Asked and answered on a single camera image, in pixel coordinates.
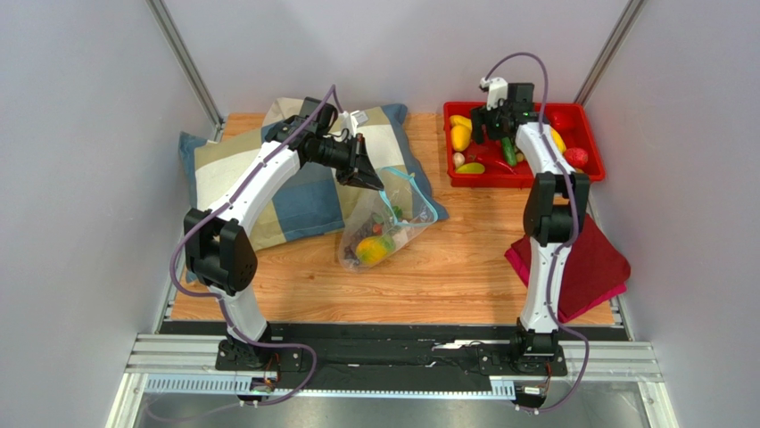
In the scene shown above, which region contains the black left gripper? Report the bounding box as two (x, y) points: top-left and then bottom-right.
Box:
(311, 134), (384, 192)

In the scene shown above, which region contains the clear zip top bag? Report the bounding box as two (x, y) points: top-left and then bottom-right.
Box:
(337, 167), (440, 273)

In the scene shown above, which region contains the dark red grape bunch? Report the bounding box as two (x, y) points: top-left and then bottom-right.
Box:
(343, 228), (372, 260)

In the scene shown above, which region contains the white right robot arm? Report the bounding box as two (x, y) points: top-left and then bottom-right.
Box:
(471, 78), (591, 373)

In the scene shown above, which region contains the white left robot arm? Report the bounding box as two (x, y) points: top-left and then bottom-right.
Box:
(181, 98), (384, 358)

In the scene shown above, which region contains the yellow lemon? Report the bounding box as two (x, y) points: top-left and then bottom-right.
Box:
(450, 125), (472, 152)

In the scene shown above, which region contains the yellow starfruit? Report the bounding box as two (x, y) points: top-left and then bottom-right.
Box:
(449, 115), (473, 130)

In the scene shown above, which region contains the green yellow mango slice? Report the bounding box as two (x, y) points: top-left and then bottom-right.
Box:
(455, 162), (485, 175)

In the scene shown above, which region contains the checked blue beige pillow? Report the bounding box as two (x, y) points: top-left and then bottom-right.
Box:
(178, 98), (449, 251)

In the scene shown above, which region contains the white garlic bulb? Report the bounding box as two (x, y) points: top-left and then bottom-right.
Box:
(451, 152), (466, 169)

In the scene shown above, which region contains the yellow banana bunch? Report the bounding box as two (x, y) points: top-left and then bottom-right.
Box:
(550, 128), (567, 154)

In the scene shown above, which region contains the red plastic fruit bin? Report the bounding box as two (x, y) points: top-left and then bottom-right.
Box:
(442, 102), (606, 189)

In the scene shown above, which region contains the red strawberry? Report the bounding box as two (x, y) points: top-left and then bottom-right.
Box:
(563, 147), (590, 169)

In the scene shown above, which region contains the dark red folded cloth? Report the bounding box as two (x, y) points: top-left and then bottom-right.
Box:
(504, 213), (632, 325)

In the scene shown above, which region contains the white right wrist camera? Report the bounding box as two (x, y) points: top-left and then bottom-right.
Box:
(479, 77), (508, 111)

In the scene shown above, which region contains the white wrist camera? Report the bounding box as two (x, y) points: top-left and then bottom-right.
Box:
(341, 111), (369, 137)
(479, 77), (508, 111)

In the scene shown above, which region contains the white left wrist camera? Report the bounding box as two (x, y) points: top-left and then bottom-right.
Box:
(341, 111), (369, 137)

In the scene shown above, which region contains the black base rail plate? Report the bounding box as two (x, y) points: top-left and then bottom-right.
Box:
(159, 320), (631, 396)

